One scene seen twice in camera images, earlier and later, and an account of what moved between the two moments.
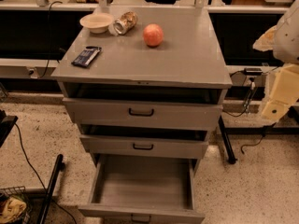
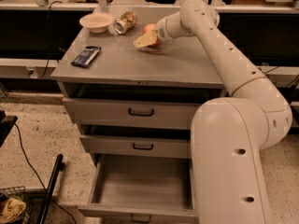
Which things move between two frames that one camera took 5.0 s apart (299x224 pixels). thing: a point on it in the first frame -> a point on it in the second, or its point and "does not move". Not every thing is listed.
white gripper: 288,37 -> 163,30
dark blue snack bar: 86,56 does not move
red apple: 152,35 does not move
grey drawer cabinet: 143,83 does not move
